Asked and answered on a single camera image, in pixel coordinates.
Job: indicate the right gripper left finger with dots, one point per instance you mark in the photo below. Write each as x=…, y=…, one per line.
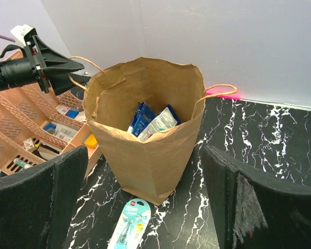
x=37, y=204

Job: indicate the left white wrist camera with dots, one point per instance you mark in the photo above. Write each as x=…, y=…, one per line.
x=23, y=34

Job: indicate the blue snack packet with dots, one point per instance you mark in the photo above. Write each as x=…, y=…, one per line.
x=164, y=120
x=143, y=116

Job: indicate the brown paper bag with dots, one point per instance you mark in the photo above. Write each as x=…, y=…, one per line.
x=148, y=169

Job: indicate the orange plastic file organizer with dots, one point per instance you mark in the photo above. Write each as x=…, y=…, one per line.
x=23, y=114

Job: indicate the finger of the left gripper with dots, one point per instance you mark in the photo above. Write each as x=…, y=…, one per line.
x=61, y=83
x=53, y=63

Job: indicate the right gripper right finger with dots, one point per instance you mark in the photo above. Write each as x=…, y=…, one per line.
x=252, y=208

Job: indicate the teal pen blister pack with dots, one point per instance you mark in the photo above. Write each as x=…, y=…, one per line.
x=131, y=225

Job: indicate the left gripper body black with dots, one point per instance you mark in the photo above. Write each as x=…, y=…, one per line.
x=22, y=71

